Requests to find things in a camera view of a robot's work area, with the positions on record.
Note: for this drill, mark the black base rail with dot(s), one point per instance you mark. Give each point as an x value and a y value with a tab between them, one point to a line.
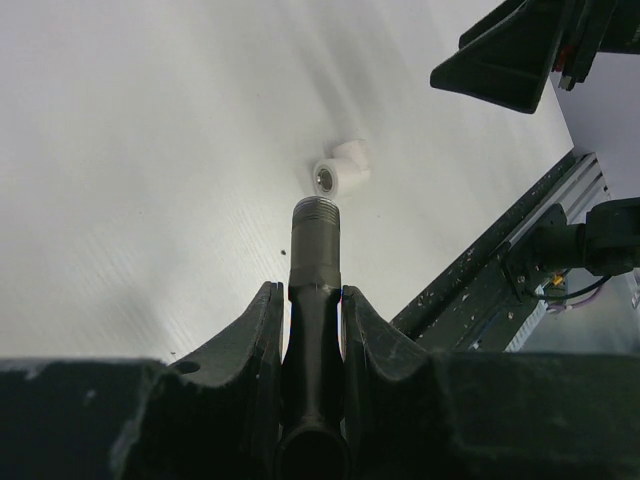
473	303

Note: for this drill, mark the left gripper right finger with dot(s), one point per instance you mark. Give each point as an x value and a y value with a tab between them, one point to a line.
412	414

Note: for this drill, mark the white elbow fitting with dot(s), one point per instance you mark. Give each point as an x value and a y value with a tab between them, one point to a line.
347	168

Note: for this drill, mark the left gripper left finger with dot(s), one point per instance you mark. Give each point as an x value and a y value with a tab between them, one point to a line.
214	414

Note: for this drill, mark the white slotted cable duct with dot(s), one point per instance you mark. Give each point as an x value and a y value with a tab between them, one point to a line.
532	321

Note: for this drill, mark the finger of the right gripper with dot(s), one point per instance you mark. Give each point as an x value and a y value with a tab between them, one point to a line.
506	57

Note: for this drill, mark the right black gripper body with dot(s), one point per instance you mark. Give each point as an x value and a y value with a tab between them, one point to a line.
594	27

